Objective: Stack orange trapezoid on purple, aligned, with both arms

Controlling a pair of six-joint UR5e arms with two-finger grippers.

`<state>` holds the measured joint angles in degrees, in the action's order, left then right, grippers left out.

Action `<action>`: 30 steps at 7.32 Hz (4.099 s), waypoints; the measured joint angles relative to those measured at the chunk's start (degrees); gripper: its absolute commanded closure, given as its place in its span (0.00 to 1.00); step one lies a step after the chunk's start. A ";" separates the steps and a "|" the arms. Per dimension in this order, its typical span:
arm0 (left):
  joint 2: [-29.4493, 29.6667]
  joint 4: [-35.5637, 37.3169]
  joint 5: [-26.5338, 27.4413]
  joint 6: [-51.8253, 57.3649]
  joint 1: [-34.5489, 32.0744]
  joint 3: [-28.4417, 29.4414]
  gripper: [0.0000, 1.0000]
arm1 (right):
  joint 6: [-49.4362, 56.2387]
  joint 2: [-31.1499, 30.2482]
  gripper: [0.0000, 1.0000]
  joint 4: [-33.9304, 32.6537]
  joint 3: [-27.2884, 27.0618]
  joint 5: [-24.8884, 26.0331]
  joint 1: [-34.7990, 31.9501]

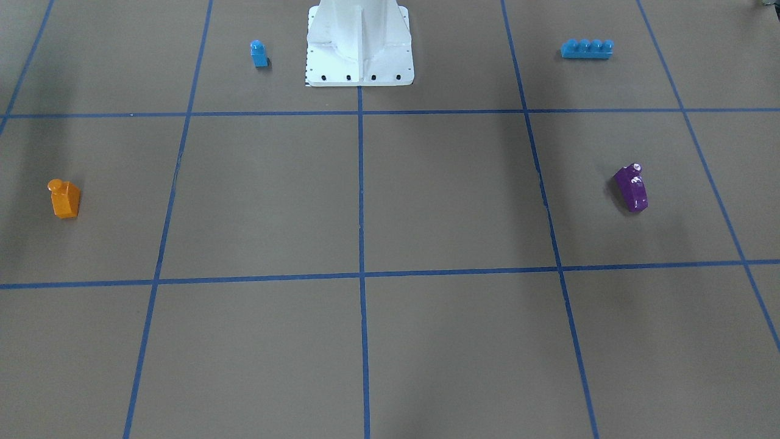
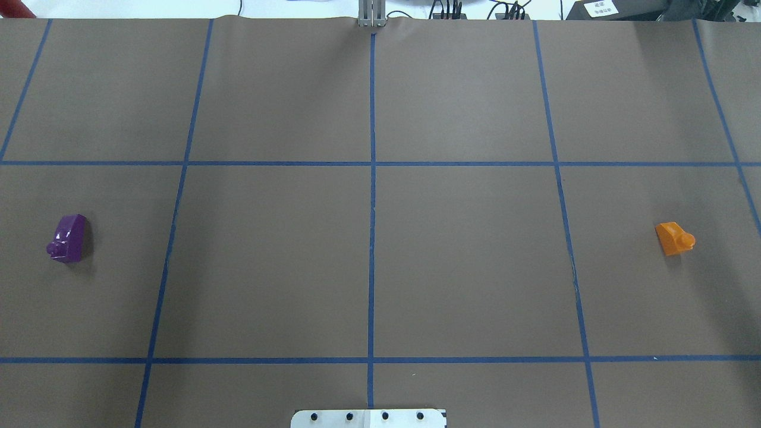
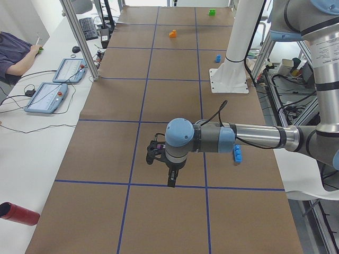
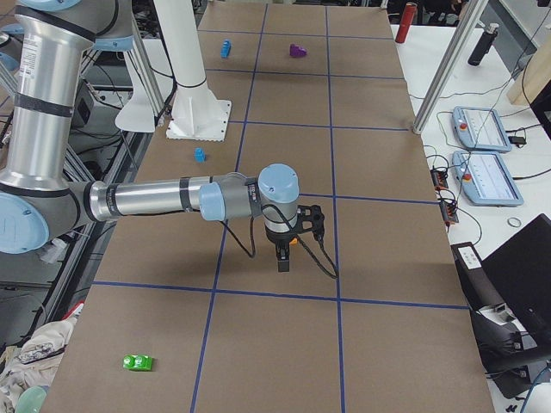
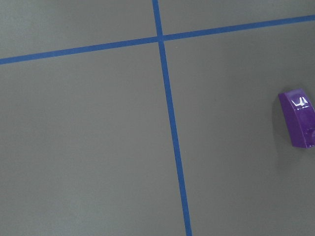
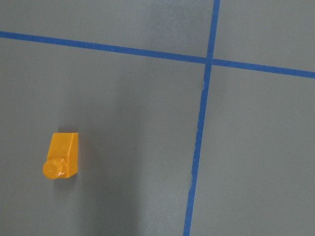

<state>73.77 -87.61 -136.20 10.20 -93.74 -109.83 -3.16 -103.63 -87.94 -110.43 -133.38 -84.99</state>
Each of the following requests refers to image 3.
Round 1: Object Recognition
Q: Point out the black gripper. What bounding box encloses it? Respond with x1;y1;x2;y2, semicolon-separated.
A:
166;161;183;187

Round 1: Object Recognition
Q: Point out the orange trapezoid block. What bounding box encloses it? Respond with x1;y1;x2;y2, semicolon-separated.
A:
168;30;177;38

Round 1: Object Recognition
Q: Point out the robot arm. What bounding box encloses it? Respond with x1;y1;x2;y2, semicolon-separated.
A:
162;1;338;187

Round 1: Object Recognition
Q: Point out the seated person in purple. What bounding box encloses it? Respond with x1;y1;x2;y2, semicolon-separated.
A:
1;31;43;85

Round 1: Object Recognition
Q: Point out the long blue toy block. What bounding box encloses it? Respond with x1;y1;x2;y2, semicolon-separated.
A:
233;144;243;163

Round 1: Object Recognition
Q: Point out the far teach pendant tablet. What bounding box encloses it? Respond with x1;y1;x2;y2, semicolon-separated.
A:
52;58;86;83

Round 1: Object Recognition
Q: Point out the teach pendant tablet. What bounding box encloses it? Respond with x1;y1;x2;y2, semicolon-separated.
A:
52;58;86;83
24;82;68;114

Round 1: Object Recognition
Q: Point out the near teach pendant tablet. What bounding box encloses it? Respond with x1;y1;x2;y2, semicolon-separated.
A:
24;82;68;114

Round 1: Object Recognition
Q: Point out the white carton on shelf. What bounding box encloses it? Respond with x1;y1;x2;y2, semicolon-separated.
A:
277;59;294;76

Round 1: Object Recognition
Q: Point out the black box with label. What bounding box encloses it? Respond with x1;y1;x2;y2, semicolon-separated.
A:
100;28;110;49

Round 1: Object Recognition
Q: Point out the black computer mouse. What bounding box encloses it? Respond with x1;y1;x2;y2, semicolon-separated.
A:
72;46;80;53

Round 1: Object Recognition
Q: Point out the green toy block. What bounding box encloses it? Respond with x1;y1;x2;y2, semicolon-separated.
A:
209;8;216;16

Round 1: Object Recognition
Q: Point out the red cylinder can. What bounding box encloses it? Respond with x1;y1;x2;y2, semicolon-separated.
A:
1;202;40;226

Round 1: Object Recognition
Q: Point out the black keyboard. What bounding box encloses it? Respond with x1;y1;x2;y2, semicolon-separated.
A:
78;17;98;41

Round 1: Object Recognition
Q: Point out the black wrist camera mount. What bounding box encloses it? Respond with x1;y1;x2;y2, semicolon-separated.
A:
146;133;166;165

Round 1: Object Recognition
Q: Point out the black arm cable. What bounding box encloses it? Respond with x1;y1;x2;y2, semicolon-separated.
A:
198;99;281;149

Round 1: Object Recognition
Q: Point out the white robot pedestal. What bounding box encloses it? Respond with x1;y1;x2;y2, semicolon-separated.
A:
209;0;266;94

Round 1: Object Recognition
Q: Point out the aluminium frame post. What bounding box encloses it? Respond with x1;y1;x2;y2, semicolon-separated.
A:
60;0;99;81

